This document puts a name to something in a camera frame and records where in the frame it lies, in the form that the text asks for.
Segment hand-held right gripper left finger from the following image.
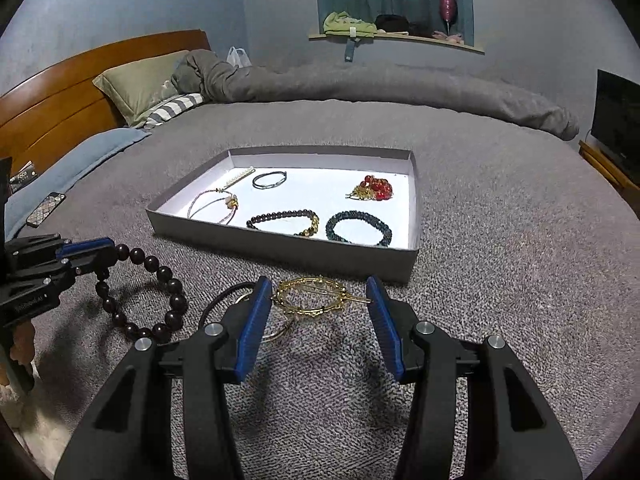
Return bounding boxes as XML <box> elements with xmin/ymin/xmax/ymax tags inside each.
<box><xmin>54</xmin><ymin>275</ymin><xmax>274</xmax><ymax>480</ymax></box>

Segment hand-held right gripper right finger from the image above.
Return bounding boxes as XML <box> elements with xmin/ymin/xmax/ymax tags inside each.
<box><xmin>365</xmin><ymin>275</ymin><xmax>583</xmax><ymax>480</ymax></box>

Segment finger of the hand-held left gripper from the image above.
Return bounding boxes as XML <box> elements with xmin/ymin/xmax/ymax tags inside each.
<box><xmin>10</xmin><ymin>256</ymin><xmax>113</xmax><ymax>291</ymax></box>
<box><xmin>5</xmin><ymin>234</ymin><xmax>117</xmax><ymax>262</ymax></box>

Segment thin metal bangle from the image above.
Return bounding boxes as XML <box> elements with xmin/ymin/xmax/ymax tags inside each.
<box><xmin>235</xmin><ymin>290</ymin><xmax>296</xmax><ymax>345</ymax></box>

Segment gold ornate bangle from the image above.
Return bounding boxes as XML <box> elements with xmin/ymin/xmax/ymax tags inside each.
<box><xmin>272</xmin><ymin>275</ymin><xmax>373</xmax><ymax>317</ymax></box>

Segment black hair tie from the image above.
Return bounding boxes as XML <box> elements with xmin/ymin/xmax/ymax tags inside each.
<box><xmin>199</xmin><ymin>282</ymin><xmax>258</xmax><ymax>331</ymax></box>

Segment dark wooden bead bracelet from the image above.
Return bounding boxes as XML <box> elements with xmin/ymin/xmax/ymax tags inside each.
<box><xmin>95</xmin><ymin>243</ymin><xmax>188</xmax><ymax>345</ymax></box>

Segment grey cardboard box tray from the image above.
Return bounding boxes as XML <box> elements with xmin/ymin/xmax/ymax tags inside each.
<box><xmin>145</xmin><ymin>146</ymin><xmax>422</xmax><ymax>285</ymax></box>

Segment blue-black bead bracelet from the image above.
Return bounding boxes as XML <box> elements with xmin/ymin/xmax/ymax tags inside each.
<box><xmin>325</xmin><ymin>210</ymin><xmax>393</xmax><ymax>247</ymax></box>

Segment dark bead bracelet gold charms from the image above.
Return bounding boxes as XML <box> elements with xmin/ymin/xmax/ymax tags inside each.
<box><xmin>246</xmin><ymin>208</ymin><xmax>321</xmax><ymax>238</ymax></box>

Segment pink cord bracelet with charm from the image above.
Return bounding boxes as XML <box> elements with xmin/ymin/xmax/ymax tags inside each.
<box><xmin>187</xmin><ymin>187</ymin><xmax>241</xmax><ymax>226</ymax></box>

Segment red bead bracelet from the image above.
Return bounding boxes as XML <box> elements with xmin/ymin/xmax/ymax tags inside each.
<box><xmin>346</xmin><ymin>174</ymin><xmax>394</xmax><ymax>202</ymax></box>

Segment thin dark bangle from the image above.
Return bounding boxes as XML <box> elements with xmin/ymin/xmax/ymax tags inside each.
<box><xmin>251</xmin><ymin>170</ymin><xmax>290</xmax><ymax>191</ymax></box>

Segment pearl hair clip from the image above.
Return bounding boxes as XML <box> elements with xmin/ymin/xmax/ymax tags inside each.
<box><xmin>218</xmin><ymin>166</ymin><xmax>256</xmax><ymax>187</ymax></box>

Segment person's left hand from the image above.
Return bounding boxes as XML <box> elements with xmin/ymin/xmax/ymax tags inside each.
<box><xmin>17</xmin><ymin>320</ymin><xmax>37</xmax><ymax>363</ymax></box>

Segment patterned phone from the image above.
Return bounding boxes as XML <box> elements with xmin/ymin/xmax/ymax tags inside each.
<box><xmin>25</xmin><ymin>191</ymin><xmax>67</xmax><ymax>228</ymax></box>

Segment blue blanket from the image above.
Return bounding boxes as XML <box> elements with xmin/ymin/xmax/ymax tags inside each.
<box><xmin>5</xmin><ymin>127</ymin><xmax>152</xmax><ymax>241</ymax></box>

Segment dark packet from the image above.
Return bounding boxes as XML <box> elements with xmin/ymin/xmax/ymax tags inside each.
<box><xmin>9</xmin><ymin>161</ymin><xmax>38</xmax><ymax>192</ymax></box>

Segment white fluffy cloth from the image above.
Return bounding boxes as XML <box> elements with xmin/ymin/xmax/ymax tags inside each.
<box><xmin>0</xmin><ymin>365</ymin><xmax>66</xmax><ymax>461</ymax></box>

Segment grey bed cover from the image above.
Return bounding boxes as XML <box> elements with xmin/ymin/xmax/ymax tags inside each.
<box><xmin>0</xmin><ymin>100</ymin><xmax>640</xmax><ymax>480</ymax></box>

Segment wooden headboard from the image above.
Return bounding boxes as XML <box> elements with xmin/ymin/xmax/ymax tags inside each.
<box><xmin>0</xmin><ymin>30</ymin><xmax>211</xmax><ymax>173</ymax></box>

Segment striped pillow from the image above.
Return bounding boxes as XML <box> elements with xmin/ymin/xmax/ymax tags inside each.
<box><xmin>145</xmin><ymin>92</ymin><xmax>206</xmax><ymax>127</ymax></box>

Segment olive pillow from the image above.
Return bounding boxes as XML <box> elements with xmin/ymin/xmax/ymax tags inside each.
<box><xmin>92</xmin><ymin>50</ymin><xmax>191</xmax><ymax>127</ymax></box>

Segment grey duvet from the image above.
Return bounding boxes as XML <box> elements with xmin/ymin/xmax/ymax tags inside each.
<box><xmin>171</xmin><ymin>49</ymin><xmax>580</xmax><ymax>142</ymax></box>

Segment wooden television stand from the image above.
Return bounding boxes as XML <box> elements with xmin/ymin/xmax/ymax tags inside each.
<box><xmin>579</xmin><ymin>140</ymin><xmax>640</xmax><ymax>196</ymax></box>

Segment wooden windowsill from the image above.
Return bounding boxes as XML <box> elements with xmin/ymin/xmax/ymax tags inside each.
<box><xmin>307</xmin><ymin>31</ymin><xmax>486</xmax><ymax>55</ymax></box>

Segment black cloth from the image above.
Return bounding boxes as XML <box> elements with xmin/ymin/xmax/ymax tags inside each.
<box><xmin>375</xmin><ymin>14</ymin><xmax>431</xmax><ymax>38</ymax></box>

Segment green cloth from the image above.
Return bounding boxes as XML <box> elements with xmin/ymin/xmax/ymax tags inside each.
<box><xmin>322</xmin><ymin>11</ymin><xmax>377</xmax><ymax>37</ymax></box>

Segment black television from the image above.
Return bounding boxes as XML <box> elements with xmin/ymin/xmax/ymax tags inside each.
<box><xmin>590</xmin><ymin>69</ymin><xmax>640</xmax><ymax>186</ymax></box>

